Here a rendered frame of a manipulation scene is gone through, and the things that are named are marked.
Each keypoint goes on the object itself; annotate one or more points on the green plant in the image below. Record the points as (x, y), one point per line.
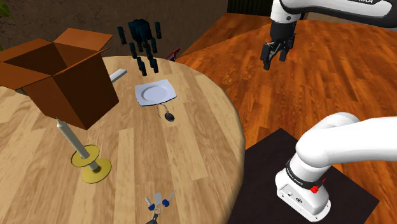
(5, 9)

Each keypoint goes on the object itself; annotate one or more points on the red frame object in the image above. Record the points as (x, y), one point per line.
(173, 55)

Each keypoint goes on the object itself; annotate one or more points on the round wooden table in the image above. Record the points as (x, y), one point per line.
(149, 161)

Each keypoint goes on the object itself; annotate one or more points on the white candle on gold holder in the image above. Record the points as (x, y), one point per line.
(73, 141)

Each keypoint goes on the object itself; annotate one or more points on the open brown cardboard box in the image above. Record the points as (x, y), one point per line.
(77, 90)

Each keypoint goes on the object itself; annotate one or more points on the dark blue blocky figure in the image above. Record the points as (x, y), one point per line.
(142, 32)

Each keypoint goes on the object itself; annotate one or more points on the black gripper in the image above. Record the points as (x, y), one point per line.
(281, 31)

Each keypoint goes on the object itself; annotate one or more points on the flat white bar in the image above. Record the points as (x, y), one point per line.
(118, 74)

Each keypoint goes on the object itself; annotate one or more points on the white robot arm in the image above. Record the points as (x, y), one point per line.
(322, 145)

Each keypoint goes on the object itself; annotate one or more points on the white square plate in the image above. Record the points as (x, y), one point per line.
(155, 92)

